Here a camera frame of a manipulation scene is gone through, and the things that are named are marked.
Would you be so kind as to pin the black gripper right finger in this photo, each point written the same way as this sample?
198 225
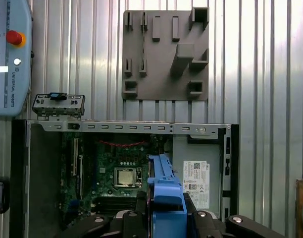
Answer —
206 223

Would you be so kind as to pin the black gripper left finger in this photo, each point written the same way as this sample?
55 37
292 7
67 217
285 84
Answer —
131 223

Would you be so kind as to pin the hard disk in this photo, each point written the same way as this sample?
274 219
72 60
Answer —
166 198

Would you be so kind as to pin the black RAM slot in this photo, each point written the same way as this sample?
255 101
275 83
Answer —
112 199
109 209

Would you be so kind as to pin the grey power supply unit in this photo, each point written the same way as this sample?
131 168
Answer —
201 183

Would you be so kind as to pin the silver CPU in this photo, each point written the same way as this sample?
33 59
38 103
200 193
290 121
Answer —
124 176

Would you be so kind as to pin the black CPU socket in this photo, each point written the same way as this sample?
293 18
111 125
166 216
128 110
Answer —
114 178

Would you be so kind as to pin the green motherboard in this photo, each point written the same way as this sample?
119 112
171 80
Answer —
104 158

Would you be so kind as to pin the black open PC case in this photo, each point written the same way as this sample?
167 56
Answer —
19 173

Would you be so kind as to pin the grey parts rack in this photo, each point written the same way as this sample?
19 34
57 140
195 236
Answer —
161 74

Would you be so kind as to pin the pale blue teach pendant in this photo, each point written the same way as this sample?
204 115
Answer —
15 81

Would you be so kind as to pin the metal expansion slot bracket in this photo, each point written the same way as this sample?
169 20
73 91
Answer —
57 109

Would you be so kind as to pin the black blue bracket latch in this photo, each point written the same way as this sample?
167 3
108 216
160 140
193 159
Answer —
58 96

